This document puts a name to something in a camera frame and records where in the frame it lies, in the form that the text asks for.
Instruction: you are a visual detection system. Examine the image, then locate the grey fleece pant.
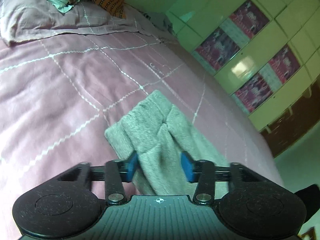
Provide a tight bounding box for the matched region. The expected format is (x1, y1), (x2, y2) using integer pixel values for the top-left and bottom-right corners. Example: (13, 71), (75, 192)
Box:
(105, 90), (229, 196)

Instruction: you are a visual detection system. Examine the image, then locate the brown wooden door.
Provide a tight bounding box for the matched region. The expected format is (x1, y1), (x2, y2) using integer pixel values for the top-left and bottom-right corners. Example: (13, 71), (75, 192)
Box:
(260, 83), (319, 157)

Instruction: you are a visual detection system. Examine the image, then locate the right red poster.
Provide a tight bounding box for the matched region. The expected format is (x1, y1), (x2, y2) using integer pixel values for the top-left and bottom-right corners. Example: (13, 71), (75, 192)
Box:
(232, 44), (300, 115)

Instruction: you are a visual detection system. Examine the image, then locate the red poster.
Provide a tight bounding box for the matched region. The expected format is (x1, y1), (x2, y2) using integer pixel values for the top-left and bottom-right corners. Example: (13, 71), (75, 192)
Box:
(192, 0), (270, 74)
(232, 44), (300, 115)

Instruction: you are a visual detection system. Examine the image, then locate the pink checked bed sheet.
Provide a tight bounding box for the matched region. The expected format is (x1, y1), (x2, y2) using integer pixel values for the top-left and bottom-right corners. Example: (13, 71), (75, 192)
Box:
(1, 4), (282, 239)

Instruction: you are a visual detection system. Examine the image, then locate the left red poster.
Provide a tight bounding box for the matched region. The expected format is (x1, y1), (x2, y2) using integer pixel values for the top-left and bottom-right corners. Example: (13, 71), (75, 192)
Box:
(192, 0), (270, 74)

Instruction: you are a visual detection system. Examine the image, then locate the yellow-green wardrobe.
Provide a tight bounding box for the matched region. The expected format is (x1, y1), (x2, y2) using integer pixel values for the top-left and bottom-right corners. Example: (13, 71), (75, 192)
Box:
(167, 0), (319, 131)

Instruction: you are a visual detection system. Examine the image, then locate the grey crumpled cloth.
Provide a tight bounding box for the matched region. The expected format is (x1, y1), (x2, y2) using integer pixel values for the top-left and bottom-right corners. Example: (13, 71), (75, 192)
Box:
(142, 12), (174, 34)

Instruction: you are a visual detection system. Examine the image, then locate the pink pillow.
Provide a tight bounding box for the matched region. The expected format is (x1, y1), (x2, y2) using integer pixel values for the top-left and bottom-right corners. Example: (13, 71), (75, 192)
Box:
(1, 0), (142, 47)

